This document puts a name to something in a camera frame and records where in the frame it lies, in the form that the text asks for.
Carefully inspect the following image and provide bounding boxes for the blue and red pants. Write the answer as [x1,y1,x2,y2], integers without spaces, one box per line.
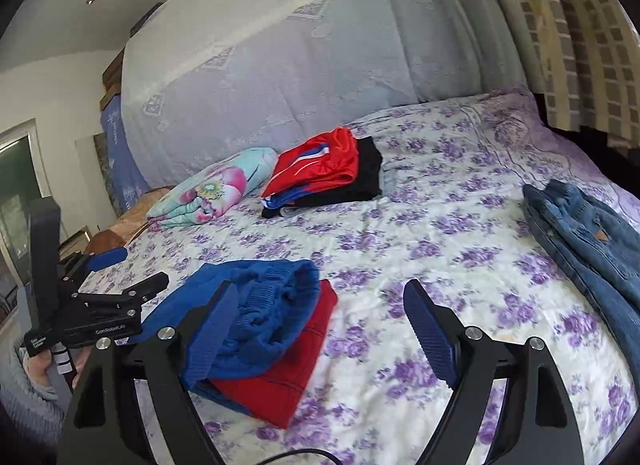
[134,259,337,428]

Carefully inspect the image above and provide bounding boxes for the person's left hand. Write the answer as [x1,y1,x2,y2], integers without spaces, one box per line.
[24,343,94,391]

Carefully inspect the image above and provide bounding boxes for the orange brown pillow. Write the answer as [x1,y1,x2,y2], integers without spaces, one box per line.
[84,186,171,255]

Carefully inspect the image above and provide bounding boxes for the blue patterned cloth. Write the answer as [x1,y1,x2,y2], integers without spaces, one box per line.
[100,94,150,211]

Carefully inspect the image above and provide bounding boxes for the floral teal pink folded blanket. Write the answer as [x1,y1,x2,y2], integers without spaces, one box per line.
[146,147,278,228]

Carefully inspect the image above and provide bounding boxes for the blue denim jeans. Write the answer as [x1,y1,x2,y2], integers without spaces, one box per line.
[522,180,639,384]

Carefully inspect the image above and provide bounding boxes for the purple floral bedspread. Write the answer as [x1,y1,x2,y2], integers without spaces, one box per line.
[84,89,639,464]

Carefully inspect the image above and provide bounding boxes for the folded red blue shorts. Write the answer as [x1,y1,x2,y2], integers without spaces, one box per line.
[262,127,359,209]

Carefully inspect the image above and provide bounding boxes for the folded black garment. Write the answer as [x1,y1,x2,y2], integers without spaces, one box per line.
[262,136,383,219]

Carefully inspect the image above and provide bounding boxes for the white lace draped cover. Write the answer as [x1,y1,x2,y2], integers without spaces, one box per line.
[122,0,526,186]

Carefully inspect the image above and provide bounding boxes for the beige checked curtain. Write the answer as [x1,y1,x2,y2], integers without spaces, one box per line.
[518,0,639,148]

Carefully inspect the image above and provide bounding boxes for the black power cable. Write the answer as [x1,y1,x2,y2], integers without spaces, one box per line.
[254,447,346,465]

